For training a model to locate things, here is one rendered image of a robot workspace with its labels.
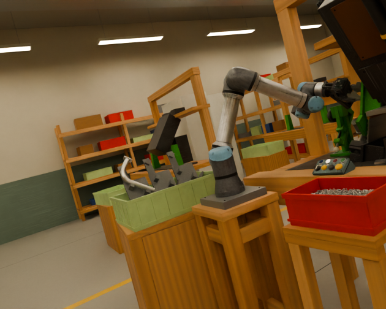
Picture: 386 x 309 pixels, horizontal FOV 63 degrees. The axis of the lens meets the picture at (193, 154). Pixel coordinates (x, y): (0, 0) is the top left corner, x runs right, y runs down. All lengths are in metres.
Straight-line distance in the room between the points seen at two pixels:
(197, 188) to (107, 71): 7.03
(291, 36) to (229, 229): 1.35
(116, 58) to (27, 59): 2.10
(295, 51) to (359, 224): 1.42
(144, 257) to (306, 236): 0.92
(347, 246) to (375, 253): 0.08
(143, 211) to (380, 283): 1.13
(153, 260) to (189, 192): 0.42
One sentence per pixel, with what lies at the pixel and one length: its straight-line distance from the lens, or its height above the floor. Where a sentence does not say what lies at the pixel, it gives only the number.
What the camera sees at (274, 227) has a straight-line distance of 1.56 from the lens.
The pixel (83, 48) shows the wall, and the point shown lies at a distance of 8.71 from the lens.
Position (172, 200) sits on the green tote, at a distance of 1.78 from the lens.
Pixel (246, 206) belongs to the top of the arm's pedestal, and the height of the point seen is 0.84.
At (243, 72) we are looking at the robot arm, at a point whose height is 1.44.
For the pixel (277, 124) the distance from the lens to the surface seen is 7.64.
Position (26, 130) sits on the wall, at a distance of 8.06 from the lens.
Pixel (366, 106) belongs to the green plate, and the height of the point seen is 1.14.
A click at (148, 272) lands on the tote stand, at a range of 1.80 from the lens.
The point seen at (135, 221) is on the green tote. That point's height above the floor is 0.85.
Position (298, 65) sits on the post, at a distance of 2.21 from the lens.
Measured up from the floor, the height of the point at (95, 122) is 2.11.
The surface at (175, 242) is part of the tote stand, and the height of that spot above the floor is 0.66.
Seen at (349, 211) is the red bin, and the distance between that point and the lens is 1.05.
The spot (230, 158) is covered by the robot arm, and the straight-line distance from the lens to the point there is 1.52.
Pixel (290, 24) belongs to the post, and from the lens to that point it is 2.25.
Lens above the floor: 1.20
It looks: 3 degrees down
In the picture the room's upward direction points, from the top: 14 degrees counter-clockwise
